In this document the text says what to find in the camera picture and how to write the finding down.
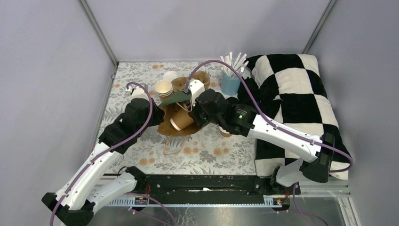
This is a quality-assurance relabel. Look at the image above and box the green brown paper bag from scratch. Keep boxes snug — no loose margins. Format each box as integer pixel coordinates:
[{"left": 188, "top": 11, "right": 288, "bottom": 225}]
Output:
[{"left": 157, "top": 101, "right": 203, "bottom": 155}]

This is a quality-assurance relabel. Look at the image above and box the brown paper cup with lid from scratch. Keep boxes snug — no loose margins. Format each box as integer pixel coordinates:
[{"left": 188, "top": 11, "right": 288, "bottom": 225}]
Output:
[{"left": 170, "top": 109, "right": 194, "bottom": 131}]

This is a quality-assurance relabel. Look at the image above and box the stack of white cup lids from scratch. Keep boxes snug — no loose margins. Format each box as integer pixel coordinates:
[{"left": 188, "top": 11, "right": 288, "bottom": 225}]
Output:
[{"left": 163, "top": 71, "right": 179, "bottom": 81}]

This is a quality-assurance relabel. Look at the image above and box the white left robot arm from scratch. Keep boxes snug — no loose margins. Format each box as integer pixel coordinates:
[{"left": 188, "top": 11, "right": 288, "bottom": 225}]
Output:
[{"left": 42, "top": 82, "right": 164, "bottom": 226}]

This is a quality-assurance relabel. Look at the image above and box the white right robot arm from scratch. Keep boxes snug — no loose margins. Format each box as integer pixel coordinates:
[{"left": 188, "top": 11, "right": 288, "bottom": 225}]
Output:
[{"left": 184, "top": 80, "right": 333, "bottom": 194}]

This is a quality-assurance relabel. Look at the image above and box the blue straw holder cup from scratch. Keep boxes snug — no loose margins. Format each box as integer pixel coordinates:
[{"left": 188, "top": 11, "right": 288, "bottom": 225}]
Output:
[{"left": 221, "top": 72, "right": 241, "bottom": 96}]

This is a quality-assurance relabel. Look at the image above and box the stack of brown paper cups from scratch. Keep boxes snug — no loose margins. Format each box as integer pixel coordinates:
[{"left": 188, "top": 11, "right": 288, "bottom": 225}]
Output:
[{"left": 155, "top": 80, "right": 173, "bottom": 101}]

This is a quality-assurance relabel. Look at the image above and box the black cloth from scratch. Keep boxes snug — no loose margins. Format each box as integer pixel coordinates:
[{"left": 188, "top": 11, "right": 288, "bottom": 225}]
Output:
[{"left": 231, "top": 78, "right": 281, "bottom": 116}]

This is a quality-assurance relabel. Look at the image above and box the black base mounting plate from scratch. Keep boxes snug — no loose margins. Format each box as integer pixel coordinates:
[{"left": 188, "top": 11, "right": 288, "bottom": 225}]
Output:
[{"left": 133, "top": 174, "right": 301, "bottom": 205}]

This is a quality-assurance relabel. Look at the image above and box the black white checkered blanket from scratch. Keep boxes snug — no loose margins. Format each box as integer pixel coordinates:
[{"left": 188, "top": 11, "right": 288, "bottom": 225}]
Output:
[{"left": 238, "top": 54, "right": 350, "bottom": 180}]

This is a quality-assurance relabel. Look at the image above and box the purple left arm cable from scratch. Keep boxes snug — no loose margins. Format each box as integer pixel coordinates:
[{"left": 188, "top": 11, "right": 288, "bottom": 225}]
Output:
[{"left": 49, "top": 82, "right": 178, "bottom": 226}]

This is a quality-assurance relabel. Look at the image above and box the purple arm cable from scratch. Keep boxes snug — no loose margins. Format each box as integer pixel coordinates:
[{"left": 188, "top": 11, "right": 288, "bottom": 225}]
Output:
[
  {"left": 184, "top": 60, "right": 354, "bottom": 226},
  {"left": 49, "top": 82, "right": 178, "bottom": 226}
]

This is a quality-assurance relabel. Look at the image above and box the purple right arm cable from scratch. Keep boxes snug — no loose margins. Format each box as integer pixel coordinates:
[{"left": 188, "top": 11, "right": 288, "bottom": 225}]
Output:
[{"left": 184, "top": 60, "right": 354, "bottom": 226}]

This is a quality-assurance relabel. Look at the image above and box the aluminium frame rail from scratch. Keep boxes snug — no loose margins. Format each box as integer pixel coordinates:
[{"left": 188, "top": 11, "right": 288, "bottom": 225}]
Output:
[{"left": 88, "top": 180, "right": 360, "bottom": 226}]

